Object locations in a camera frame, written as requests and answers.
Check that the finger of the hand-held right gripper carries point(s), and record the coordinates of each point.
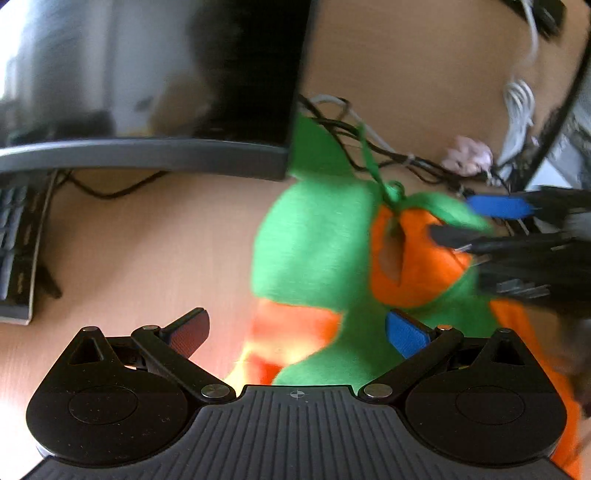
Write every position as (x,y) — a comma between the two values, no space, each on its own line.
(498,206)
(471,240)

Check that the black computer monitor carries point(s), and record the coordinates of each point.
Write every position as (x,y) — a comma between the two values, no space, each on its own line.
(138,69)

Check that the orange and green fleece garment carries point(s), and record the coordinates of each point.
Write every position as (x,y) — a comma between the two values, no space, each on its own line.
(314,258)

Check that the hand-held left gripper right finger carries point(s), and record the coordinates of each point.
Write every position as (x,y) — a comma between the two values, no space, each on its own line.
(406,332)

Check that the crumpled pink tissue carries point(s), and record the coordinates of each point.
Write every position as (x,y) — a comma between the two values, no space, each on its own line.
(466,154)

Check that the black keyboard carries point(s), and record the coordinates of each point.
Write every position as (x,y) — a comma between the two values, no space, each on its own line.
(18,240)

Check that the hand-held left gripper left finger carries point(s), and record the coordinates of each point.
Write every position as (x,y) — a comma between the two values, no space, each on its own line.
(189,330)

